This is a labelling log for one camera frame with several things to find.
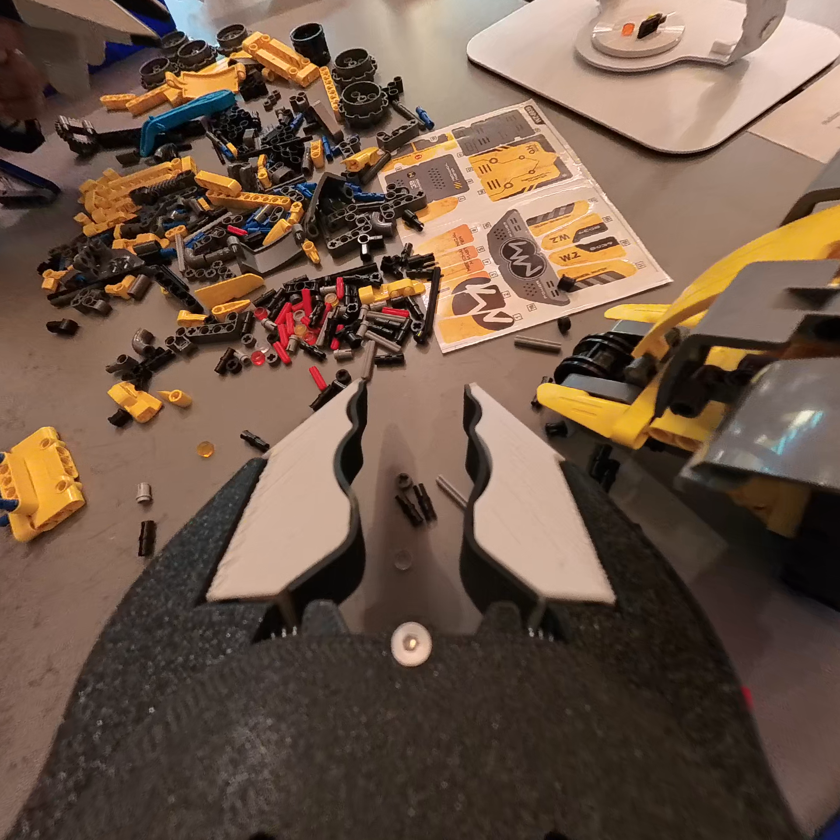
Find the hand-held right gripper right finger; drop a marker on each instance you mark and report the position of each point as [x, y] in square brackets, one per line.
[531, 518]

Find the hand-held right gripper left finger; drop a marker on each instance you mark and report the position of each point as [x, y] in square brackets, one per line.
[295, 512]

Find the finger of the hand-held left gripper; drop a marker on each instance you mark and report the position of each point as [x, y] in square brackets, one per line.
[79, 16]

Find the person's left hand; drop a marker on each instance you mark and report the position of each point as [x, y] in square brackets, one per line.
[16, 72]

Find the light grey toy axle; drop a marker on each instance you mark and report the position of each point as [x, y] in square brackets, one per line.
[451, 492]

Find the scattered small black pieces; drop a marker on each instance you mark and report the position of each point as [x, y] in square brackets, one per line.
[602, 463]

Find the clear round stud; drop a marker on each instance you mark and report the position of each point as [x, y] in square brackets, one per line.
[401, 559]

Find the light grey toy pin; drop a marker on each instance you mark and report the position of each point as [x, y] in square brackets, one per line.
[144, 492]

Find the small yellow wedge piece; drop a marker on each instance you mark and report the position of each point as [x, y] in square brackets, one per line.
[176, 397]

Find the dark grey toy axle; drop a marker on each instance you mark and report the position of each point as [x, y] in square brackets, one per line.
[538, 342]

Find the heap of red black pegs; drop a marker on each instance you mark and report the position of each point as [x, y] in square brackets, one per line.
[285, 325]

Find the yellow angled brick piece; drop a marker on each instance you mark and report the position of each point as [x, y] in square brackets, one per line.
[134, 401]

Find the pile of assorted brick parts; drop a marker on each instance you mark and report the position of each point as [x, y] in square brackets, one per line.
[216, 184]

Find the black angled small brick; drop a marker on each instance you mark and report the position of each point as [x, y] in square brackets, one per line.
[565, 283]

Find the yellow panel with blue pins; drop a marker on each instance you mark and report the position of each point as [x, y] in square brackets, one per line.
[39, 479]

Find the yellow and grey sticker sheet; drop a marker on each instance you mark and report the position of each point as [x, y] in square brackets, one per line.
[525, 197]

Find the yellow grey toy brick model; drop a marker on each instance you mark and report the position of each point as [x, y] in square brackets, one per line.
[722, 249]

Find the white printed paper sheet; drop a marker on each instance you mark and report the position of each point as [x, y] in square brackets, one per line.
[807, 124]

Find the small black brick piece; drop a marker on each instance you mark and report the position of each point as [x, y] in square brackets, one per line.
[649, 26]

